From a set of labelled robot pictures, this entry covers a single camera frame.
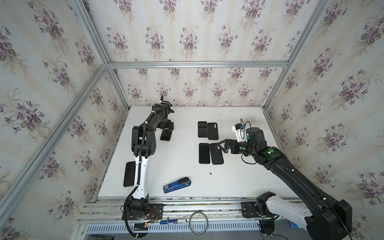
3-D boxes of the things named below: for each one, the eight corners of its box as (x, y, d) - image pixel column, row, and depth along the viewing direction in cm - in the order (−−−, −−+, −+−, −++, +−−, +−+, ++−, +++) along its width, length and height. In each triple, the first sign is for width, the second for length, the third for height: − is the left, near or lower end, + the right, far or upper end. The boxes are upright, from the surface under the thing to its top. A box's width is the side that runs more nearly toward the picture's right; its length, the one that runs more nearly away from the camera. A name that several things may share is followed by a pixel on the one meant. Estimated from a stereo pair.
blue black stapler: (165, 194, 81) (163, 191, 76) (163, 188, 83) (162, 185, 78) (190, 184, 84) (190, 181, 80) (189, 179, 86) (189, 175, 82)
